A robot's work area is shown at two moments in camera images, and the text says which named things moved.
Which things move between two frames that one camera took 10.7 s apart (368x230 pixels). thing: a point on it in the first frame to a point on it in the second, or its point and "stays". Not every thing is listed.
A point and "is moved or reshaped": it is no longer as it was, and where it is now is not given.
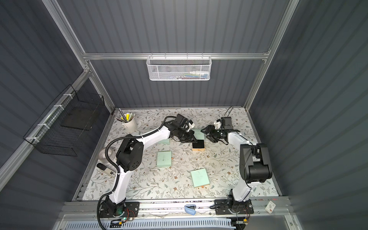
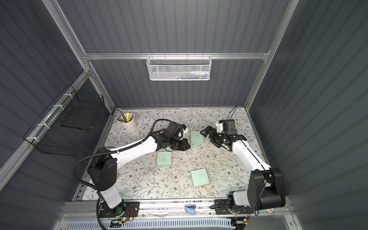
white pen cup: x=131 y=126 stays
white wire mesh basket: x=177 y=68 stays
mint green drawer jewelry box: x=164 y=159 stays
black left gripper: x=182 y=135 to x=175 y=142
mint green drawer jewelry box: x=200 y=178 stays
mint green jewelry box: x=199 y=136 is moved or reshaped
